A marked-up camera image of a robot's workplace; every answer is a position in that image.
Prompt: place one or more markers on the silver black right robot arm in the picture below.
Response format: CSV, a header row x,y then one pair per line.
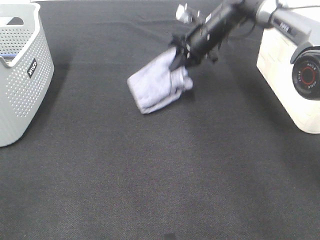
x,y
259,12

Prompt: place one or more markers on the light purple towel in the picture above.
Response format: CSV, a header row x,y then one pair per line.
x,y
154,86

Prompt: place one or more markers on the grey perforated plastic basket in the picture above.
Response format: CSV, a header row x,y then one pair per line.
x,y
26,68

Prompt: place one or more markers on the black table mat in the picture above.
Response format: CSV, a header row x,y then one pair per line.
x,y
223,162

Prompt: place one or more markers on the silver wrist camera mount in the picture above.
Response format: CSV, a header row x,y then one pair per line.
x,y
186,14

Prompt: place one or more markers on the white plastic basket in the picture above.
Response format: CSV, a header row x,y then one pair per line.
x,y
289,61

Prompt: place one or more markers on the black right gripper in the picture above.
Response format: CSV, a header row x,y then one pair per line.
x,y
192,47

